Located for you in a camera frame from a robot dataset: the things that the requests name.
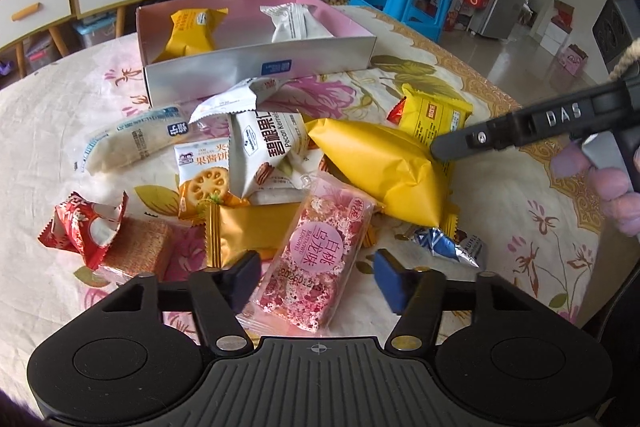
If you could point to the pink cardboard box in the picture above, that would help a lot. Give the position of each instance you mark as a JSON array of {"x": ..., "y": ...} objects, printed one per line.
[{"x": 250, "y": 57}]

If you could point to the red packet with brown wafer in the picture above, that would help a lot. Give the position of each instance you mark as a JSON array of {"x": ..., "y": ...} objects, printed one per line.
[{"x": 95, "y": 232}]

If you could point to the person's right hand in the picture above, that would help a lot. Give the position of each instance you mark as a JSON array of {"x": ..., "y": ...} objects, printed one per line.
[{"x": 612, "y": 187}]

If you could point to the biscuit packet with lotus print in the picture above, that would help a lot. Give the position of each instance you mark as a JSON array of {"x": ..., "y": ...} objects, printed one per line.
[{"x": 200, "y": 179}]

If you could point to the small red wrapper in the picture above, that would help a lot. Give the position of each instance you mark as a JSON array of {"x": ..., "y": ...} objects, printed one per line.
[{"x": 396, "y": 113}]

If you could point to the white crumpled snack packet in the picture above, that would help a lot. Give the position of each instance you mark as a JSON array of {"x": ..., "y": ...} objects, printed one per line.
[{"x": 295, "y": 23}]

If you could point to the torn white snack packet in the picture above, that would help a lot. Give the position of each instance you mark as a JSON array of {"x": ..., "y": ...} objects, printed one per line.
[{"x": 235, "y": 99}]

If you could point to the long rice cracker packet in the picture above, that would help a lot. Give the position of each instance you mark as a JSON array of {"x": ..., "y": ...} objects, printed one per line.
[{"x": 127, "y": 139}]

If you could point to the gold snack packet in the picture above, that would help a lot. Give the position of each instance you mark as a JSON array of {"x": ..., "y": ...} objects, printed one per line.
[{"x": 250, "y": 229}]

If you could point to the small yellow biscuit packet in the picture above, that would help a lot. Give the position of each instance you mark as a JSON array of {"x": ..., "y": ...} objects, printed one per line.
[{"x": 435, "y": 112}]

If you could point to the clear storage bin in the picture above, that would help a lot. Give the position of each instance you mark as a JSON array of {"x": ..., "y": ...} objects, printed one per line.
[{"x": 95, "y": 31}]

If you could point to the large yellow snack packet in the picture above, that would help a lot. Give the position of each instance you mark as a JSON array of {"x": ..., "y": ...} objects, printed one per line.
[{"x": 385, "y": 167}]

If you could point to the white pecan snack packet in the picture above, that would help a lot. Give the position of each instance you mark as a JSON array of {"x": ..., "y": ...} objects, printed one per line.
[{"x": 267, "y": 147}]

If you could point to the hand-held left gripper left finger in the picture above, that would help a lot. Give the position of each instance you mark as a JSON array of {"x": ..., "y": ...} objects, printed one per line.
[{"x": 244, "y": 276}]

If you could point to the yellow cake packet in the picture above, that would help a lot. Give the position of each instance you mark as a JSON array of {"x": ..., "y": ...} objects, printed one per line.
[{"x": 192, "y": 32}]

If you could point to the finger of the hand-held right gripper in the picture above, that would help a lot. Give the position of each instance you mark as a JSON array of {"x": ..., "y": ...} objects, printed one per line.
[{"x": 472, "y": 140}]

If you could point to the small pink box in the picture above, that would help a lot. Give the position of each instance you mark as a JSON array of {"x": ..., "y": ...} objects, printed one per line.
[{"x": 572, "y": 59}]

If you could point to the pink speckled snack packet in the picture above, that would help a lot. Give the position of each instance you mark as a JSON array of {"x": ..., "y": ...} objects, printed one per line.
[{"x": 320, "y": 247}]

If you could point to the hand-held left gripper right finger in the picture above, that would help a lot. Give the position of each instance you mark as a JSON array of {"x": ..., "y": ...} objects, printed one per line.
[{"x": 391, "y": 281}]

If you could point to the blue silver candy wrapper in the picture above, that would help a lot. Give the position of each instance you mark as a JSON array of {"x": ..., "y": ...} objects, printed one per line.
[{"x": 447, "y": 249}]

